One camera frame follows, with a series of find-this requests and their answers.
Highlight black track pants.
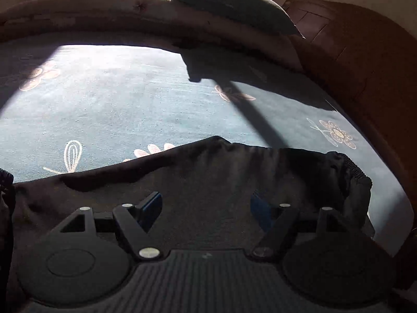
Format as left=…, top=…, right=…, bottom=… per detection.
left=1, top=136, right=372, bottom=312

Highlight blue floral bed sheet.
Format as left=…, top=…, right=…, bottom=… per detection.
left=1, top=32, right=414, bottom=253

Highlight wooden headboard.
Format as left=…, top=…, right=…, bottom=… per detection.
left=283, top=0, right=416, bottom=205

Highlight pink floral quilt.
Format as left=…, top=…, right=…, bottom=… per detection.
left=1, top=0, right=302, bottom=70

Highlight blue floral pillow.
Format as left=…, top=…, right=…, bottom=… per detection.
left=178, top=0, right=302, bottom=36

